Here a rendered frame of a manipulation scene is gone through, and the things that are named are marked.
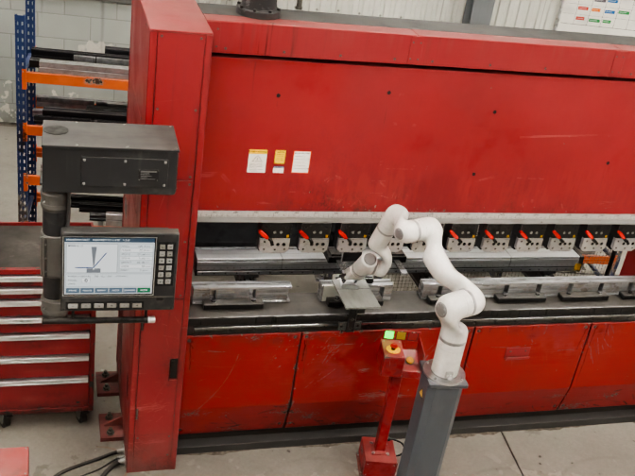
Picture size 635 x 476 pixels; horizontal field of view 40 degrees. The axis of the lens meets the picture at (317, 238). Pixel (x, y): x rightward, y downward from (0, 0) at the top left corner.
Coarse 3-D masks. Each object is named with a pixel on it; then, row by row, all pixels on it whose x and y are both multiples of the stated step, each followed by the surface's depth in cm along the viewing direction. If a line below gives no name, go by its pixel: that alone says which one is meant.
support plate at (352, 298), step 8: (336, 280) 449; (360, 280) 453; (336, 288) 442; (344, 288) 444; (344, 296) 437; (352, 296) 438; (360, 296) 439; (368, 296) 440; (344, 304) 431; (352, 304) 431; (360, 304) 432; (368, 304) 433; (376, 304) 434
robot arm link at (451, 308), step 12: (444, 300) 366; (456, 300) 366; (468, 300) 369; (444, 312) 366; (456, 312) 365; (468, 312) 369; (444, 324) 372; (456, 324) 369; (444, 336) 378; (456, 336) 375
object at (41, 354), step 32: (0, 224) 453; (32, 224) 458; (0, 256) 427; (32, 256) 432; (0, 288) 418; (32, 288) 422; (0, 320) 425; (32, 320) 430; (0, 352) 436; (32, 352) 441; (64, 352) 446; (0, 384) 443; (32, 384) 448; (64, 384) 455; (0, 416) 460
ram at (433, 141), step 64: (256, 64) 381; (320, 64) 388; (384, 64) 400; (256, 128) 396; (320, 128) 404; (384, 128) 412; (448, 128) 421; (512, 128) 431; (576, 128) 440; (256, 192) 411; (320, 192) 420; (384, 192) 429; (448, 192) 439; (512, 192) 449; (576, 192) 460
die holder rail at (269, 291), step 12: (192, 288) 433; (204, 288) 431; (216, 288) 433; (228, 288) 435; (240, 288) 436; (252, 288) 438; (264, 288) 440; (276, 288) 442; (288, 288) 444; (192, 300) 433; (264, 300) 444; (276, 300) 446; (288, 300) 448
